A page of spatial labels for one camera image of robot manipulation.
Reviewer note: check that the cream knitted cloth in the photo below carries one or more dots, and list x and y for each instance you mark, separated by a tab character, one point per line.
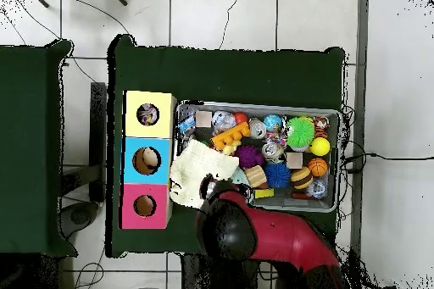
196	167

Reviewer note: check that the crushed silver can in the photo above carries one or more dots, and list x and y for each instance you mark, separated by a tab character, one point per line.
272	151

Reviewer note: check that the confetti print cloth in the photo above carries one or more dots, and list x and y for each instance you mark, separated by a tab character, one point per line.
147	114

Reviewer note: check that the green spiky ball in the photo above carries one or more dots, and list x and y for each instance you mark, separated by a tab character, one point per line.
300	131

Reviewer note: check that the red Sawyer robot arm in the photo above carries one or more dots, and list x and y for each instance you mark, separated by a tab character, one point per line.
288	234

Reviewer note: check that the wooden box with three holes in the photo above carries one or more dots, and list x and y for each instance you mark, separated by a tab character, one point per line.
162	106

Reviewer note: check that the silver mesh bin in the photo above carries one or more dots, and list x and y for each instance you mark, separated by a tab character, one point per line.
325	201

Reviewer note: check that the orange plastic block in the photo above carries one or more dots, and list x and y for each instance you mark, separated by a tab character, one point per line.
230	134

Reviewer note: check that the purple spiky ball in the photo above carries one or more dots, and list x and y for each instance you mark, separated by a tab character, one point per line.
249	156

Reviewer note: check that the large blue spiky ball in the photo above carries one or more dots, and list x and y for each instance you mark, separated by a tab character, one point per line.
277	175

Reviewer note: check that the toy hamburger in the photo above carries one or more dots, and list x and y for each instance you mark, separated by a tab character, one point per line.
301	177

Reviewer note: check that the yellow tennis ball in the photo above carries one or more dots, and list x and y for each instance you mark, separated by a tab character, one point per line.
320	146

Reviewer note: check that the orange basketball toy ball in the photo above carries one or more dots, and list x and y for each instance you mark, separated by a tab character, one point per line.
318	167

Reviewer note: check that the dark green side table cloth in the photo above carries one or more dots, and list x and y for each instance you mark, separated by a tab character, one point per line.
30	116

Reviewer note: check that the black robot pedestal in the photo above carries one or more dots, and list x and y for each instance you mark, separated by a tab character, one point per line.
193	275

